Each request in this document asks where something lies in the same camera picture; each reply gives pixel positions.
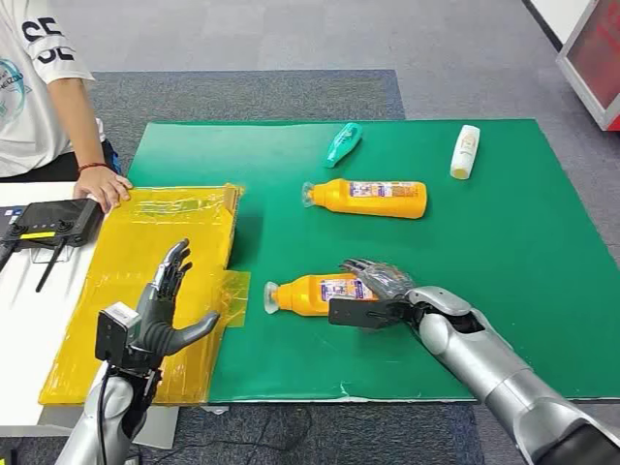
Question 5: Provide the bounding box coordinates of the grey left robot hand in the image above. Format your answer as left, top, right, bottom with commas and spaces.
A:
124, 238, 222, 375

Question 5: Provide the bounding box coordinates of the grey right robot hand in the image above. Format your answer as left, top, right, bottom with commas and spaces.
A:
340, 258, 418, 304

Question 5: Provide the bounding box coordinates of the orange detergent bottle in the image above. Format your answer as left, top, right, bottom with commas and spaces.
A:
263, 273, 379, 317
302, 178, 428, 220

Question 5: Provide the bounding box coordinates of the teal plastic bottle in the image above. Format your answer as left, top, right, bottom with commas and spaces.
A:
323, 122, 364, 170

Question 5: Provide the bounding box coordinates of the white plastic bottle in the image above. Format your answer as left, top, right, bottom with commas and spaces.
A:
450, 124, 481, 181

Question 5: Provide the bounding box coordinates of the yellow plastic sheet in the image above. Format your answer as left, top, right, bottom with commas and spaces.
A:
38, 183, 251, 407

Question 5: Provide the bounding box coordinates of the grey board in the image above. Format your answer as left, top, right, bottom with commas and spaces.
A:
37, 404, 180, 450

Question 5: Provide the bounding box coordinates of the green table mat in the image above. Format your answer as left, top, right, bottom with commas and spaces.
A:
127, 118, 620, 404

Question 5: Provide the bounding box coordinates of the person's hand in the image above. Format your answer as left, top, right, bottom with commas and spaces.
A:
73, 165, 133, 214

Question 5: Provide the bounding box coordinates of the black remote controller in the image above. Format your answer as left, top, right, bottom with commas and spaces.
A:
0, 198, 104, 294

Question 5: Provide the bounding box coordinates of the red and white cabinet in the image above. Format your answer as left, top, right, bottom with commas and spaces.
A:
556, 0, 620, 133

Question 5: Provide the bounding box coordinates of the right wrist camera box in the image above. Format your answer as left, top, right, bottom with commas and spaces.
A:
327, 297, 413, 331

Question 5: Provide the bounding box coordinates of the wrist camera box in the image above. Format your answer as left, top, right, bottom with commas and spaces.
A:
327, 297, 413, 331
94, 301, 143, 364

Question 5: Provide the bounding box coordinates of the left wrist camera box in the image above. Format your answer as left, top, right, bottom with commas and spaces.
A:
94, 301, 143, 364

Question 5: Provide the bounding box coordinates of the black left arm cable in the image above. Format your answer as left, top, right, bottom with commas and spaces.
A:
96, 362, 112, 465

